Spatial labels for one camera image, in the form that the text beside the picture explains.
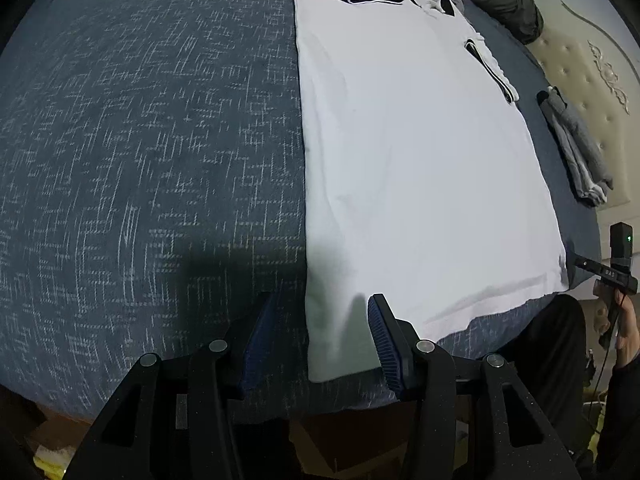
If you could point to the folded black garment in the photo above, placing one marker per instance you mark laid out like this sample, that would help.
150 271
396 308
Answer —
544 97

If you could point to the person's right hand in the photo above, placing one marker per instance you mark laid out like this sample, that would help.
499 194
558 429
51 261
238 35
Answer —
630 325

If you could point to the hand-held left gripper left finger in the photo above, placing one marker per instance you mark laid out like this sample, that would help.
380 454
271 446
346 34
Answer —
260 345

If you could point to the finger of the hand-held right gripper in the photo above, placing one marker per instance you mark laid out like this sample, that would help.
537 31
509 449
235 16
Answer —
587 264

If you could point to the white polo shirt black trim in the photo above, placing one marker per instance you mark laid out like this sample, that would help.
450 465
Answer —
410 160

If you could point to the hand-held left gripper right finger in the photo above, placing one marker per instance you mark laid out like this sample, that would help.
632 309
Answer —
385 350

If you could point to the rolled dark grey duvet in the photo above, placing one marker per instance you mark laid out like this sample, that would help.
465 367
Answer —
500 0

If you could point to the folded grey sweater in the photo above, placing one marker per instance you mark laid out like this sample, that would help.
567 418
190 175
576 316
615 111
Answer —
582 140

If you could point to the blue patterned bed sheet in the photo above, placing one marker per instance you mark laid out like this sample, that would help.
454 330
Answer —
150 160

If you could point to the cream tufted headboard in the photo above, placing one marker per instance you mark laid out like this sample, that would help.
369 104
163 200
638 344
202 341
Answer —
595 85

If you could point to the person's right forearm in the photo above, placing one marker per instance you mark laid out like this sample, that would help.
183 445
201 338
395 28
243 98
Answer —
622 420

